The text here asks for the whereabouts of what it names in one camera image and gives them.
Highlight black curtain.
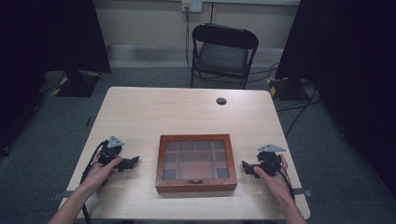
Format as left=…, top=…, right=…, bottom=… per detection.
left=275, top=0, right=396, bottom=200
left=0, top=0, right=112, bottom=157

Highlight black wall socket cable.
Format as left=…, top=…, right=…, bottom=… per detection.
left=185, top=6, right=193, bottom=72

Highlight black floor cables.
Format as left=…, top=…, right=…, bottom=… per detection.
left=248, top=63, right=323, bottom=138

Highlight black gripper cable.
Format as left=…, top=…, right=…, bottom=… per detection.
left=79, top=140, right=109, bottom=224
left=271, top=159, right=296, bottom=202

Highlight black stand base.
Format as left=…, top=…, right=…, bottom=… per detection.
left=266, top=76, right=310, bottom=102
left=55, top=69, right=102, bottom=98

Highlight black folding chair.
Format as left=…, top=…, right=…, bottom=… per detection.
left=189, top=22, right=260, bottom=91

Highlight person's left hand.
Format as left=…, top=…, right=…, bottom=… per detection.
left=80, top=151, right=124, bottom=194

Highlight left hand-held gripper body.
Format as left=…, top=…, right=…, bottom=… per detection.
left=98, top=134, right=125, bottom=168

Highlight wooden box with glass lid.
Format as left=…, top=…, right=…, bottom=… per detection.
left=154, top=133, right=238, bottom=194

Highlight white wall socket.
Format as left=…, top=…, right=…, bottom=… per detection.
left=181, top=0, right=204, bottom=14

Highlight person's right hand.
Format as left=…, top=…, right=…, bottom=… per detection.
left=252, top=154, right=294, bottom=203

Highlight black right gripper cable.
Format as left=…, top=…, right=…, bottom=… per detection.
left=271, top=159, right=296, bottom=202

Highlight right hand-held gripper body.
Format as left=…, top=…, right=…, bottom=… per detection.
left=255, top=144, right=287, bottom=177

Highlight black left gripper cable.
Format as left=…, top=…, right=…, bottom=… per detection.
left=79, top=140, right=109, bottom=224

